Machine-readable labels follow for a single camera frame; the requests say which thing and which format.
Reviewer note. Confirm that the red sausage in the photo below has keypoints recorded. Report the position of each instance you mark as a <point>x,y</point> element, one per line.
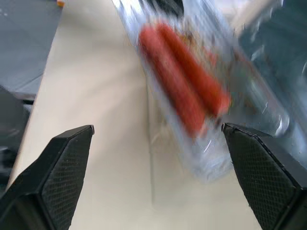
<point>194,69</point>
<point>172,83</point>

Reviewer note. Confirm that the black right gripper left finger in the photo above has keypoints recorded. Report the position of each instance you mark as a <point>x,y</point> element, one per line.
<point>57,177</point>

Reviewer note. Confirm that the clear plastic sausage bag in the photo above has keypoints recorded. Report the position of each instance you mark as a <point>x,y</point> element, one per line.
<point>216,158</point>

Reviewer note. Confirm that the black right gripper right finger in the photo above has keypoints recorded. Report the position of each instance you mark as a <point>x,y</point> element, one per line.
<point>261,177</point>

